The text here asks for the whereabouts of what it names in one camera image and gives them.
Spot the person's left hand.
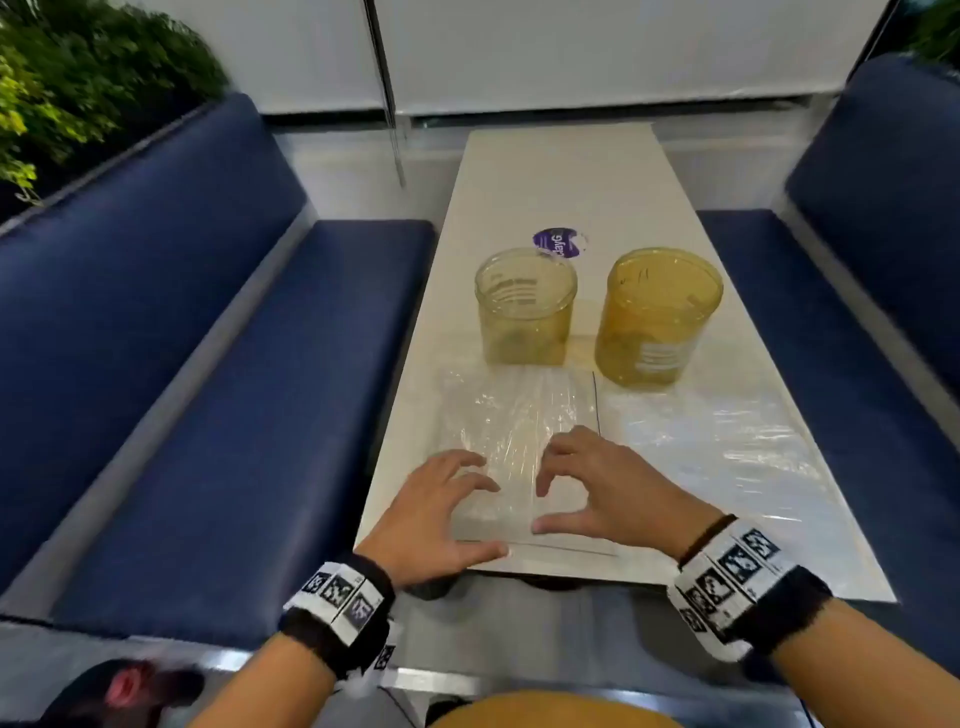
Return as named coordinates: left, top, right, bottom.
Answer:
left=353, top=448, right=511, bottom=594

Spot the person's right hand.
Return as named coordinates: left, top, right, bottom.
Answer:
left=530, top=424, right=725, bottom=564

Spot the clear zip bag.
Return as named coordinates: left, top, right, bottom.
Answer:
left=431, top=363, right=620, bottom=560
left=596, top=371, right=849, bottom=526

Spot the yellow plastic jar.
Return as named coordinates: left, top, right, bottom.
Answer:
left=474, top=247, right=579, bottom=369
left=594, top=247, right=725, bottom=390

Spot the person's left forearm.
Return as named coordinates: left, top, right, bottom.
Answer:
left=187, top=633, right=339, bottom=728

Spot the person's right forearm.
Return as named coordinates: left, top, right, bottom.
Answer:
left=768, top=599, right=960, bottom=728

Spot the black table base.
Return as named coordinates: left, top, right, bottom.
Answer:
left=404, top=571, right=594, bottom=601

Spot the black marker wristband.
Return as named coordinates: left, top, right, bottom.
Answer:
left=665, top=517, right=834, bottom=665
left=277, top=553, right=397, bottom=680

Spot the mustard yellow sweater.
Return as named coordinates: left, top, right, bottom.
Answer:
left=431, top=689, right=684, bottom=728

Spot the purple round sticker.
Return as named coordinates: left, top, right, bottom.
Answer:
left=532, top=226, right=590, bottom=262

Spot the navy blue bench sofa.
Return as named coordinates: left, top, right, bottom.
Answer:
left=697, top=53, right=960, bottom=676
left=0, top=93, right=438, bottom=650

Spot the black object with pink patch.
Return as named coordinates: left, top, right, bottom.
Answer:
left=37, top=658, right=205, bottom=728

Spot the clear blind wand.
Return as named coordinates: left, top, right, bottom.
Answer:
left=363, top=0, right=410, bottom=189

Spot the wide white roller blind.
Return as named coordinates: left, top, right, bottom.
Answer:
left=371, top=0, right=901, bottom=115

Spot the narrow white roller blind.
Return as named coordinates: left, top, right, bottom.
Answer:
left=142, top=0, right=391, bottom=115

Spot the green artificial plant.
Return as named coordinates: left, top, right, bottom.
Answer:
left=0, top=0, right=230, bottom=208
left=903, top=0, right=960, bottom=69

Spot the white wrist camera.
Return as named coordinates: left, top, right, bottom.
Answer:
left=363, top=620, right=399, bottom=695

